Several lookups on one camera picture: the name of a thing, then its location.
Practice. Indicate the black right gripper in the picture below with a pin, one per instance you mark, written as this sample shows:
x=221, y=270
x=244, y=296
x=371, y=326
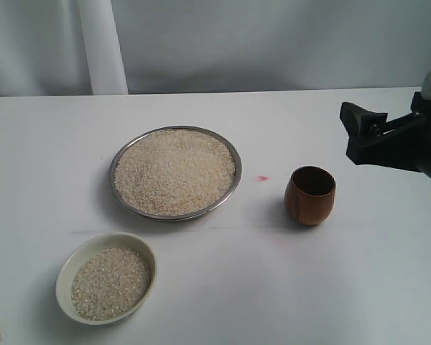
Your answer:
x=407, y=143

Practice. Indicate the brown wooden cup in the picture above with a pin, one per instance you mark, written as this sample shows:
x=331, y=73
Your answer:
x=309, y=195

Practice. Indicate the steel plate of rice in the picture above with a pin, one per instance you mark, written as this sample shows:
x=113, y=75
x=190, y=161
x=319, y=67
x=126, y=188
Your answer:
x=174, y=173

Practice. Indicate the white bowl of rice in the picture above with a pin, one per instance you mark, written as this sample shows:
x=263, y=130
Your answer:
x=106, y=279

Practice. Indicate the white backdrop curtain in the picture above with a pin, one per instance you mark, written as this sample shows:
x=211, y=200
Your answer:
x=62, y=48

